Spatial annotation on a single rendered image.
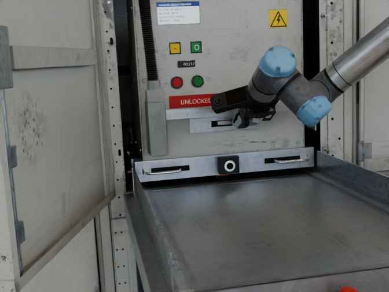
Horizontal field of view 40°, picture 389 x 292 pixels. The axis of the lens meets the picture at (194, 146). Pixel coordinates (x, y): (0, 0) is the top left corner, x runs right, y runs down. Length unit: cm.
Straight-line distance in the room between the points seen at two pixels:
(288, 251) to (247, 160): 61
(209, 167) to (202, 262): 62
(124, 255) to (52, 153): 50
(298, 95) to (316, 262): 40
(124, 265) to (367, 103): 84
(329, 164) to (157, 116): 52
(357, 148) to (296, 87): 50
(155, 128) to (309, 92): 43
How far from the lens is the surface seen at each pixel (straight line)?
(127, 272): 156
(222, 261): 97
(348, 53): 131
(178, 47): 151
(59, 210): 117
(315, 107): 120
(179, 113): 148
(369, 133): 165
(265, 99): 130
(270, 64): 119
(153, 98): 140
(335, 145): 163
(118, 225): 152
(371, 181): 136
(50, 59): 111
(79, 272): 154
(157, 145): 141
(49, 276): 154
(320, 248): 103
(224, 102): 135
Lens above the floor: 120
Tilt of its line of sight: 9 degrees down
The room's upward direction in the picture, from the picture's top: 3 degrees counter-clockwise
